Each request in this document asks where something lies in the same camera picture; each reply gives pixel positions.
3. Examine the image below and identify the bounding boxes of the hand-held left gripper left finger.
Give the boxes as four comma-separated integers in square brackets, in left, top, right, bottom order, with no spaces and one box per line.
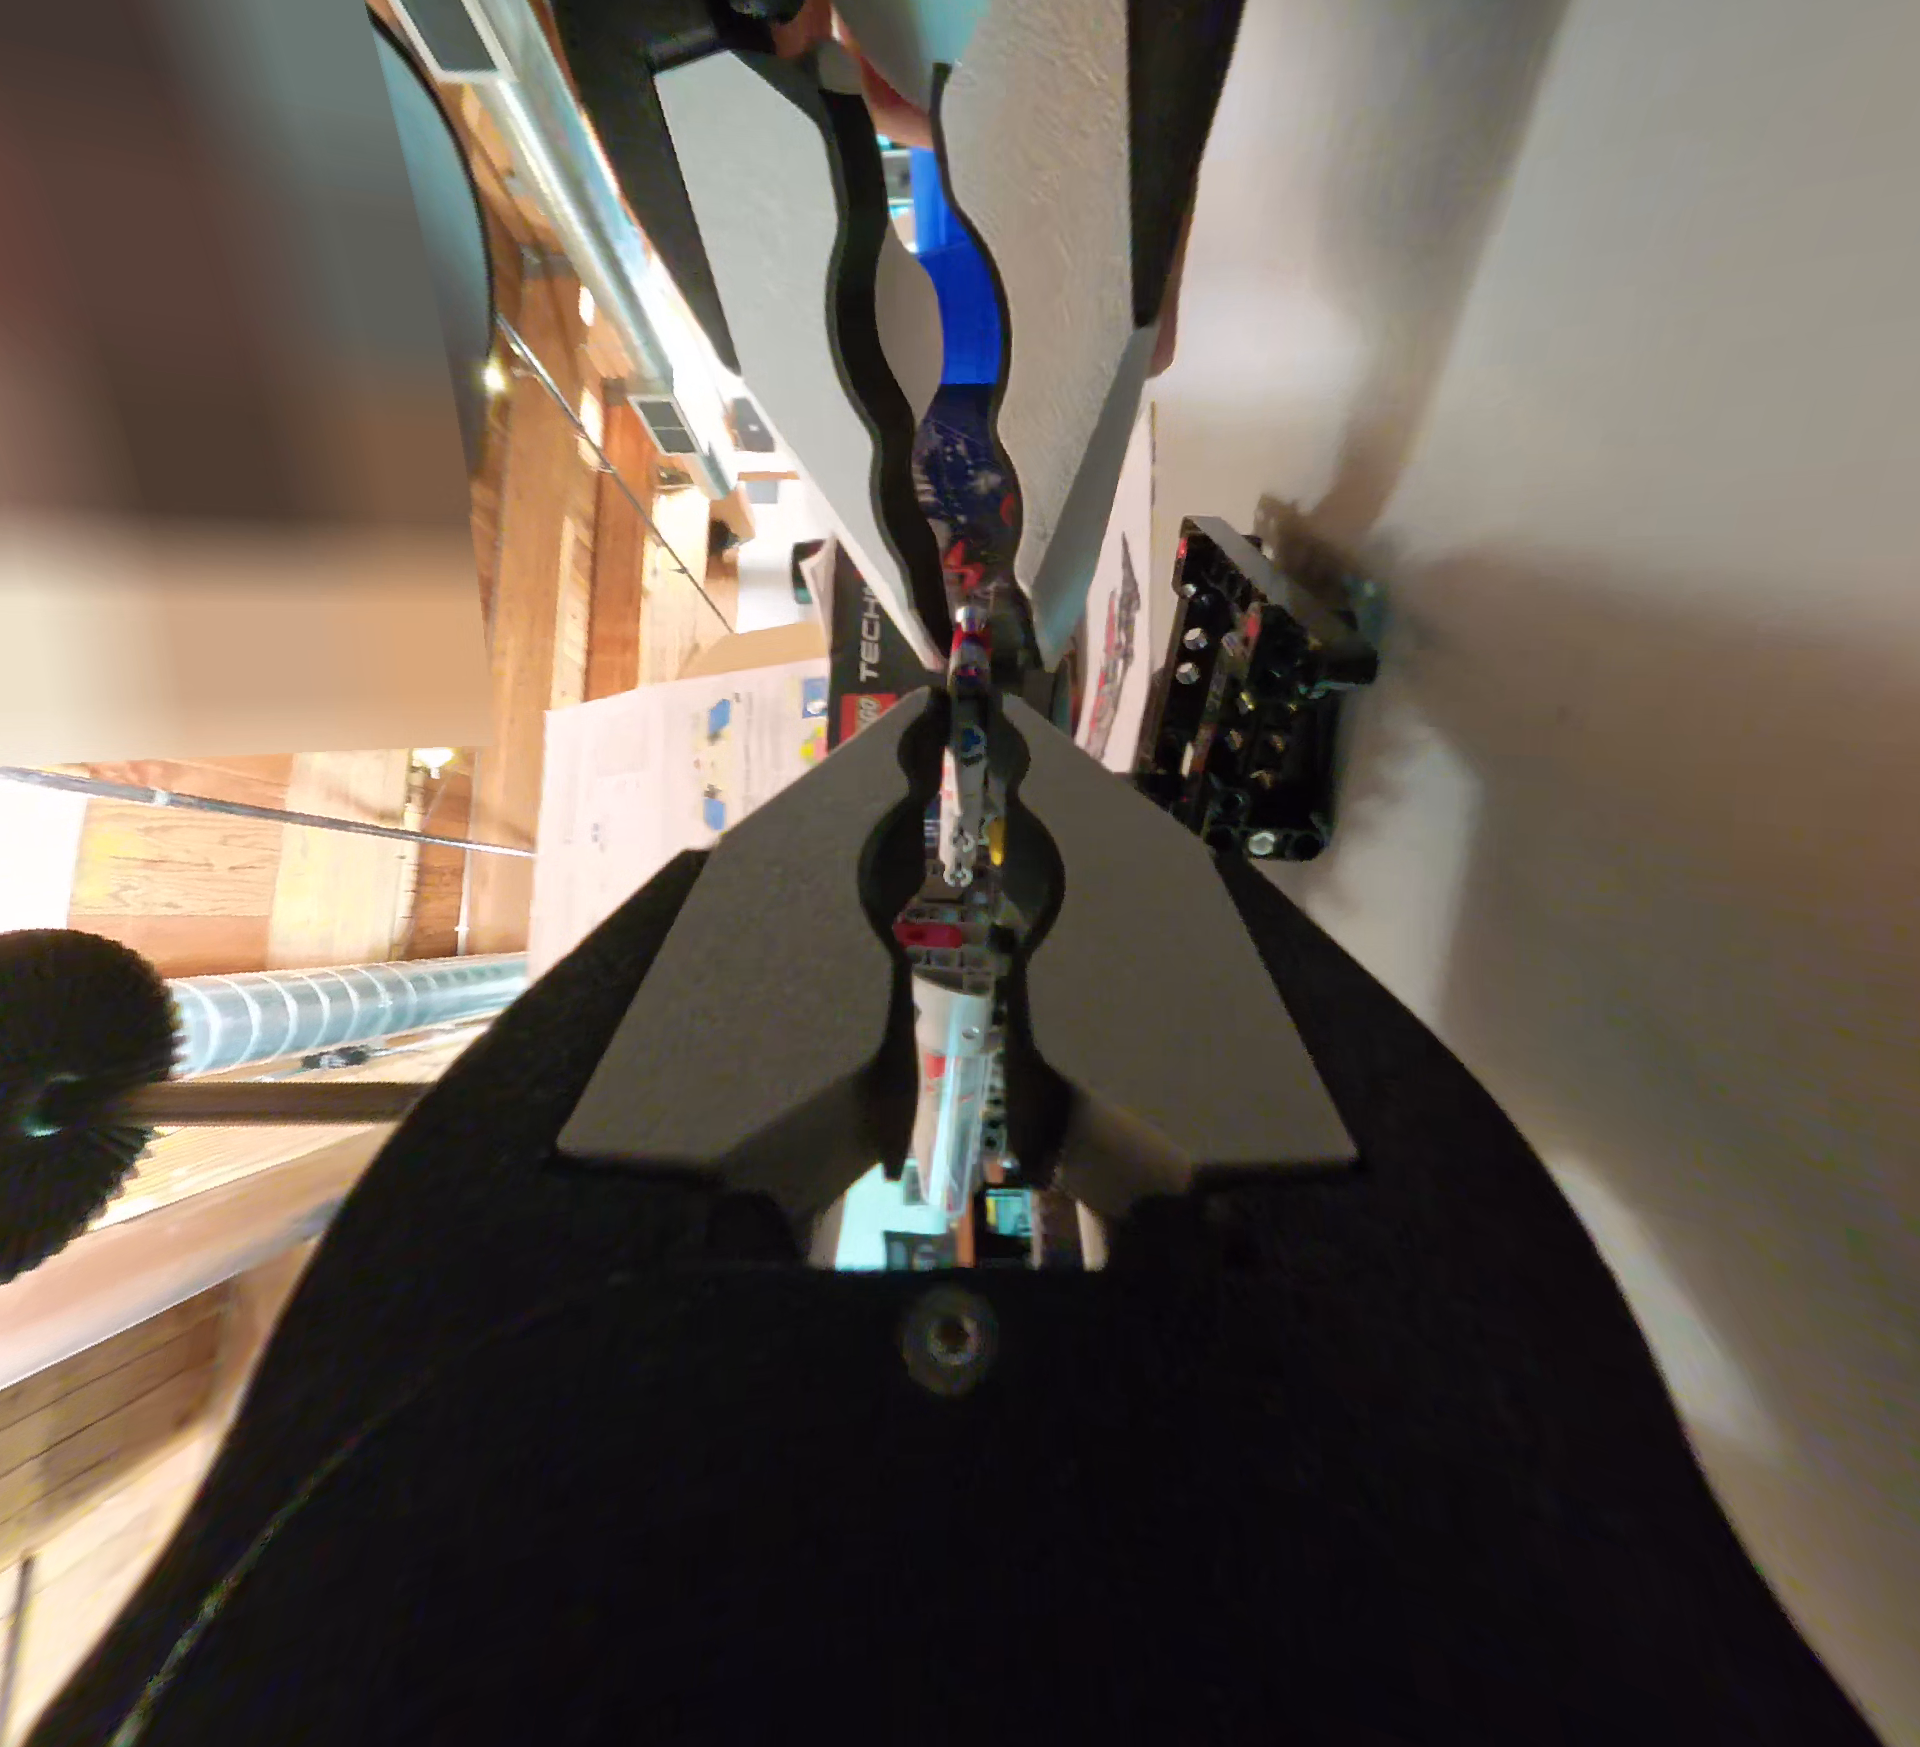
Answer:
[555,689,943,1228]

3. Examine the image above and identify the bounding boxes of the silver air duct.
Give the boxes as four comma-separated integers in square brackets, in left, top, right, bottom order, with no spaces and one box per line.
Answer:
[322,0,736,495]
[165,953,529,1074]

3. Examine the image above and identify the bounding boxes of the toy brick vehicle model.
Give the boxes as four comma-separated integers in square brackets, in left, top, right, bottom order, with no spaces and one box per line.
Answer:
[891,494,1383,1223]

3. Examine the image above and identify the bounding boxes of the blue bin with printed tag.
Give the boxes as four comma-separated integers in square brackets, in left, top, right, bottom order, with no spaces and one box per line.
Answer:
[885,149,1011,386]

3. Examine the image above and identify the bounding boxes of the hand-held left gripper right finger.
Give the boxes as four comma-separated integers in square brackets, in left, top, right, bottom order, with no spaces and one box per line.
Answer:
[1003,697,1361,1219]

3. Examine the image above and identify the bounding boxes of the grey desk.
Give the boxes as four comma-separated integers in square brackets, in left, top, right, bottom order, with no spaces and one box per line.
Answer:
[1147,0,1920,1747]

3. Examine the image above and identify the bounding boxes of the dark toy box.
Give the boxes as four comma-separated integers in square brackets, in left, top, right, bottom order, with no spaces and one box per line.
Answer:
[824,382,1036,759]

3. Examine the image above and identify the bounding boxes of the white printed cardboard box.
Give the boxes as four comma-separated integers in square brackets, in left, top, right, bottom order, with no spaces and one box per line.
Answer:
[531,659,841,940]

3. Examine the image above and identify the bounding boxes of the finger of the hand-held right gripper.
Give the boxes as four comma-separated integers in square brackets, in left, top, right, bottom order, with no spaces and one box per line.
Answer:
[651,48,961,680]
[929,0,1163,666]

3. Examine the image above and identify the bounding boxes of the open instruction booklet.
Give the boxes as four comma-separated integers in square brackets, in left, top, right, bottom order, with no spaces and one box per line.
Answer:
[1072,413,1160,766]

